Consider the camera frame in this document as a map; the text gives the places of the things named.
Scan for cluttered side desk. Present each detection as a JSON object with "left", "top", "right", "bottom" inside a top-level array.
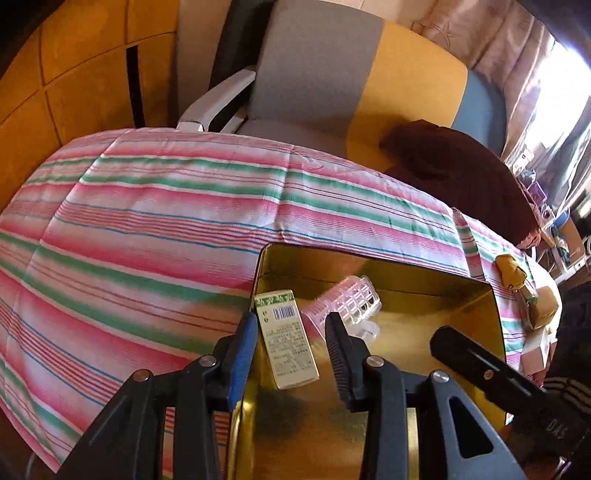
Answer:
[{"left": 513, "top": 146, "right": 590, "bottom": 284}]

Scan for gold metal tin box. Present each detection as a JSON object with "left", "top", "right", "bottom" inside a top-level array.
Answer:
[{"left": 226, "top": 244, "right": 506, "bottom": 479}]

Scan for white green medicine box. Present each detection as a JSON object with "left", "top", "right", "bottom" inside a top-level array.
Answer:
[{"left": 253, "top": 290, "right": 320, "bottom": 390}]

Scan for grey yellow blue armchair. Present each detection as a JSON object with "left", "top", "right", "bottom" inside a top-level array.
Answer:
[{"left": 178, "top": 1, "right": 507, "bottom": 171}]

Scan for pink plastic hair roller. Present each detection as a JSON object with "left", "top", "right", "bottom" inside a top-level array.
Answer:
[{"left": 301, "top": 275, "right": 382, "bottom": 345}]

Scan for yellow knitted pouch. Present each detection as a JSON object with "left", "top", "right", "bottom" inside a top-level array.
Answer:
[{"left": 495, "top": 254, "right": 527, "bottom": 291}]

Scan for wooden wardrobe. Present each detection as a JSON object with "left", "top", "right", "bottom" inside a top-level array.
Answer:
[{"left": 1, "top": 1, "right": 179, "bottom": 205}]

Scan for large metal clip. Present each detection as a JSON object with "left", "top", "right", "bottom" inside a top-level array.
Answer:
[{"left": 513, "top": 282, "right": 538, "bottom": 331}]

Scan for dark red blanket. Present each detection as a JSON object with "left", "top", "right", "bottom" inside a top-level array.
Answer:
[{"left": 380, "top": 120, "right": 541, "bottom": 250}]

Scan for yellow sponge block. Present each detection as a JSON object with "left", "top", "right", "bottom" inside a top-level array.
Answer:
[{"left": 529, "top": 286, "right": 559, "bottom": 330}]

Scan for pink starfish curtain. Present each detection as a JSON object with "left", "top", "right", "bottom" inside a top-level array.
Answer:
[{"left": 412, "top": 0, "right": 555, "bottom": 160}]

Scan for striped pink green tablecloth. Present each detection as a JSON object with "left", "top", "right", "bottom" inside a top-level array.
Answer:
[{"left": 1, "top": 128, "right": 533, "bottom": 470}]

